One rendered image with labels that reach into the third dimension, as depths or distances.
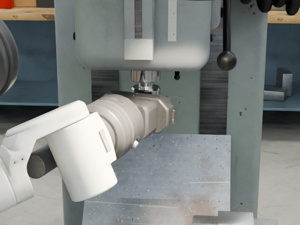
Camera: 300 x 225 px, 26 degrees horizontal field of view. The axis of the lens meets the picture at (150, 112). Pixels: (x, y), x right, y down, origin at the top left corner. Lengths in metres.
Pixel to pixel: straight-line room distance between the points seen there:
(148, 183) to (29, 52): 4.11
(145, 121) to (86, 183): 0.17
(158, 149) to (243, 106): 0.21
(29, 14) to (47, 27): 0.85
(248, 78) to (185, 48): 0.50
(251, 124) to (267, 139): 3.26
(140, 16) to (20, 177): 0.27
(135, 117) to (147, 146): 0.54
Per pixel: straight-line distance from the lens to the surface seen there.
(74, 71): 1.44
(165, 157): 1.45
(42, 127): 0.81
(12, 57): 0.58
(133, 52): 0.90
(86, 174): 0.83
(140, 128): 0.93
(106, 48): 0.95
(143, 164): 1.45
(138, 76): 1.02
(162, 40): 0.94
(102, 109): 0.88
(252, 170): 1.49
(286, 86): 4.94
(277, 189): 3.88
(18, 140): 0.81
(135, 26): 0.90
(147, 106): 0.96
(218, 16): 1.13
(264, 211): 3.60
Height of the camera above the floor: 1.53
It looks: 17 degrees down
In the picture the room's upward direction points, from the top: straight up
